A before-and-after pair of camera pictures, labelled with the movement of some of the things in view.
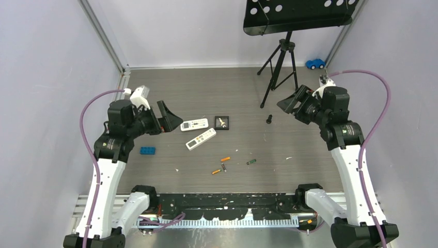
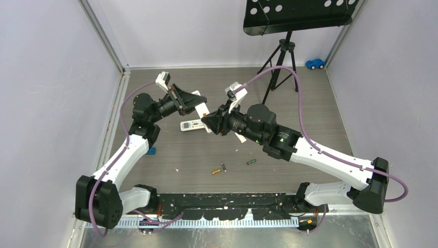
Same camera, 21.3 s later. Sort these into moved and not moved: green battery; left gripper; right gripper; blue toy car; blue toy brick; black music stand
Moved: left gripper; right gripper
Not moved: black music stand; green battery; blue toy brick; blue toy car
